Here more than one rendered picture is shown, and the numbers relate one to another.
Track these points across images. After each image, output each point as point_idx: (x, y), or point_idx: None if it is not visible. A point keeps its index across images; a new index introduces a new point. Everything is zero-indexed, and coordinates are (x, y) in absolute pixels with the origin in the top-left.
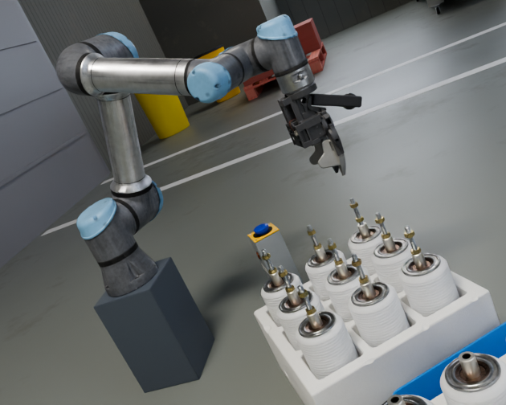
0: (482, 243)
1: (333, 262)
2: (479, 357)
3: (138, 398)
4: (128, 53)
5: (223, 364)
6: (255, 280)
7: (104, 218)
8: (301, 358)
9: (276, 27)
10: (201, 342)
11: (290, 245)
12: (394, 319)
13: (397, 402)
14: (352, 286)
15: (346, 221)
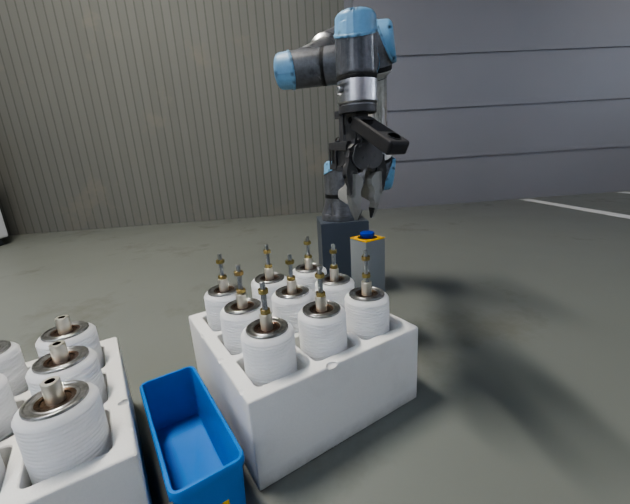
0: (557, 472)
1: (323, 285)
2: (71, 361)
3: None
4: (377, 40)
5: None
6: (453, 296)
7: (329, 166)
8: None
9: (336, 22)
10: None
11: (522, 302)
12: (225, 334)
13: (56, 318)
14: (273, 299)
15: (590, 331)
